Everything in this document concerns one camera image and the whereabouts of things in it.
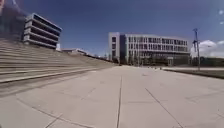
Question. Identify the pale concrete slab plaza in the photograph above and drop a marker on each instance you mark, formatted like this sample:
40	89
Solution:
133	96

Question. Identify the low pale building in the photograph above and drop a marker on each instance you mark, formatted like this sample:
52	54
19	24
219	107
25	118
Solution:
76	51

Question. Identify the large white grid-window building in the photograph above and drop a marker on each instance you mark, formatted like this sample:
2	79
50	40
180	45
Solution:
150	46

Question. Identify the wide concrete stairs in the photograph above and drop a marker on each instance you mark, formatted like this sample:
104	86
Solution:
36	61

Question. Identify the building with dark window bands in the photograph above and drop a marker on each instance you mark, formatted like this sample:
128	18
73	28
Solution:
41	31

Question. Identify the tall lamp pole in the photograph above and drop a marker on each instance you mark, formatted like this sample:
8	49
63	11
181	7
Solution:
197	46

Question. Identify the dark raised planter strip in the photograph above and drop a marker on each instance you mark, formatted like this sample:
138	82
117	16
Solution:
200	72

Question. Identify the row of dark trees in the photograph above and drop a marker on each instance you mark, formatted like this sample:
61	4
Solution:
210	61

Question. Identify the dark glass building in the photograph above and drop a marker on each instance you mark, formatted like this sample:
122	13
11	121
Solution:
11	25

